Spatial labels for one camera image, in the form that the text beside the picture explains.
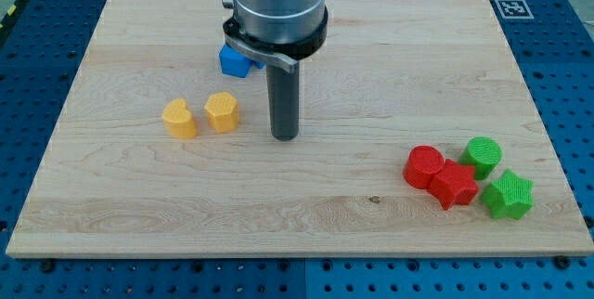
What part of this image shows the yellow heart block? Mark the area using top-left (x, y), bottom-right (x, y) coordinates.
top-left (161, 98), bottom-right (198, 139)

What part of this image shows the green cylinder block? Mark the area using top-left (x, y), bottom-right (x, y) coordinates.
top-left (458, 136), bottom-right (503, 180)

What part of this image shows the white fiducial marker tag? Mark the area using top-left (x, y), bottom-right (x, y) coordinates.
top-left (495, 0), bottom-right (534, 20)

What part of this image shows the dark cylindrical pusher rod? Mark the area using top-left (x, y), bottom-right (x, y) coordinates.
top-left (266, 65), bottom-right (300, 141)

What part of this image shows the yellow hexagon block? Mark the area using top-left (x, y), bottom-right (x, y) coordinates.
top-left (204, 92), bottom-right (240, 133)

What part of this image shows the black tool clamp ring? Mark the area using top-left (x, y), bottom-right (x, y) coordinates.
top-left (223, 7), bottom-right (329, 73)

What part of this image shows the red star block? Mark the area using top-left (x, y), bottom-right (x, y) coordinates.
top-left (427, 159), bottom-right (479, 210)

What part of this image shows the blue block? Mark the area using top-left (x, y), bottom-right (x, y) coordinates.
top-left (219, 44), bottom-right (265, 78)

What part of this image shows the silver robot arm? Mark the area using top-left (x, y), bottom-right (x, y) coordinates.
top-left (222, 0), bottom-right (329, 141)

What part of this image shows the red cylinder block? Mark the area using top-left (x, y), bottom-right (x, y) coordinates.
top-left (403, 145), bottom-right (445, 189)

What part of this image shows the green star block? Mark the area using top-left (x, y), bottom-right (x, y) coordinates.
top-left (480, 169), bottom-right (534, 220)

